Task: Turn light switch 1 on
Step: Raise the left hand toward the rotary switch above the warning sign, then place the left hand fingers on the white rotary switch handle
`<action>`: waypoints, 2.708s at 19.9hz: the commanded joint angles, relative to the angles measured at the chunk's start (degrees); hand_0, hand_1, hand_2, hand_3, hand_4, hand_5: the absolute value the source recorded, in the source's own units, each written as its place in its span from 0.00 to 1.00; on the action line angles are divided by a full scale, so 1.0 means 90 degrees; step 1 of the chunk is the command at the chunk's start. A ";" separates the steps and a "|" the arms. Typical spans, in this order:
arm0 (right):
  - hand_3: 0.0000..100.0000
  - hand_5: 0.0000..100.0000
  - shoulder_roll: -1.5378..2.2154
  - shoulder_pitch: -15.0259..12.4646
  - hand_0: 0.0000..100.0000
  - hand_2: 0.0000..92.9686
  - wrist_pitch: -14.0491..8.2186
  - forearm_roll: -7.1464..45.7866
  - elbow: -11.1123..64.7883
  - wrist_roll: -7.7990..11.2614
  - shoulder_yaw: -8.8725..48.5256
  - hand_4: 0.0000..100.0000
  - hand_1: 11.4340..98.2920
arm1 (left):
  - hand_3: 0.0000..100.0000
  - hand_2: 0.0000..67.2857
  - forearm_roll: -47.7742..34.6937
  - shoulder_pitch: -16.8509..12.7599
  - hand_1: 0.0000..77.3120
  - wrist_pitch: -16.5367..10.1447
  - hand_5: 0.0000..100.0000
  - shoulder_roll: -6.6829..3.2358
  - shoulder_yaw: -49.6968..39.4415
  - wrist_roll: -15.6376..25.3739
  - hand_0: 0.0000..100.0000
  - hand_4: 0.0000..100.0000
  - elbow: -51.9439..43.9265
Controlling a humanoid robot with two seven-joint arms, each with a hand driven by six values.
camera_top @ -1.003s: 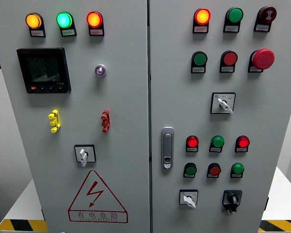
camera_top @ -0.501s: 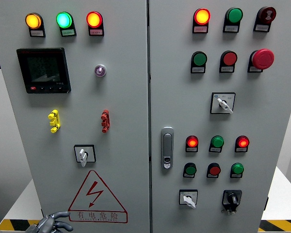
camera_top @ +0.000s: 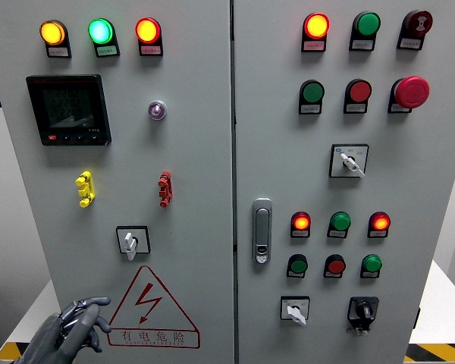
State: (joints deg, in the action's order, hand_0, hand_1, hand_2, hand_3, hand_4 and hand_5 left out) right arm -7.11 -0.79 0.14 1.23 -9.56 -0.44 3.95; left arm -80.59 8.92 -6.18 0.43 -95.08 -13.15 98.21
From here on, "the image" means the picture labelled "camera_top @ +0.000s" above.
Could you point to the large red round lamp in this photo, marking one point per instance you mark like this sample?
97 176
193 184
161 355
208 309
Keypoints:
316 25
148 30

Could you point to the dark red buzzer lamp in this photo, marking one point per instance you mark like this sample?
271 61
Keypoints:
419 22

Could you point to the small red push button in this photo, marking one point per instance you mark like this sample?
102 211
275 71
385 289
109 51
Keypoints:
336 266

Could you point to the small green push button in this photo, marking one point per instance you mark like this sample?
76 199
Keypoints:
299 266

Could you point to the pale grey cabinet door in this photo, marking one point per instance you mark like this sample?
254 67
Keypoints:
197 170
288 170

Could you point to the yellow round lamp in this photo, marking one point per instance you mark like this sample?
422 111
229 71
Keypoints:
52 32

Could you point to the small green round lamp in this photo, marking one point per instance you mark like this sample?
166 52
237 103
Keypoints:
372 263
341 221

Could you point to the small label plate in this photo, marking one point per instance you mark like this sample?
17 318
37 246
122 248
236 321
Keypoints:
336 234
377 234
107 50
397 108
409 43
355 108
369 275
361 44
151 50
310 109
332 275
300 234
295 275
314 46
58 51

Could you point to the white round lamp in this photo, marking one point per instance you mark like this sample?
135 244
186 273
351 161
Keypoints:
157 110

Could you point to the black display meter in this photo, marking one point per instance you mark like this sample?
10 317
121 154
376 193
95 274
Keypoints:
68 110

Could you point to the bright green round lamp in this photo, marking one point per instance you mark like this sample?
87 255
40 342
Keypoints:
100 31

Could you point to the red warning triangle sticker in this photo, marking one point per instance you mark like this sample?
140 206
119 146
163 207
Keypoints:
148 294

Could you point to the black yellow striped tape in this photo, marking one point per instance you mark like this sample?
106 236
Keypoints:
9 350
440 352

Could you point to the small red round lamp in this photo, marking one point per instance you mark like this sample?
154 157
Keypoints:
380 222
301 222

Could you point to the large green push button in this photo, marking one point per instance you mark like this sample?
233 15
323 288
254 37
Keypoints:
313 92

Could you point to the silver door lock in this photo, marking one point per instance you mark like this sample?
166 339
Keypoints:
262 227

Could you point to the large red push button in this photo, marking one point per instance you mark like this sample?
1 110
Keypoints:
359 91

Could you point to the large dark green lamp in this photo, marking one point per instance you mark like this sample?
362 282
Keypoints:
368 24

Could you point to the large red stop button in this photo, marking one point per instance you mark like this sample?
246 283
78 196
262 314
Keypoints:
412 92

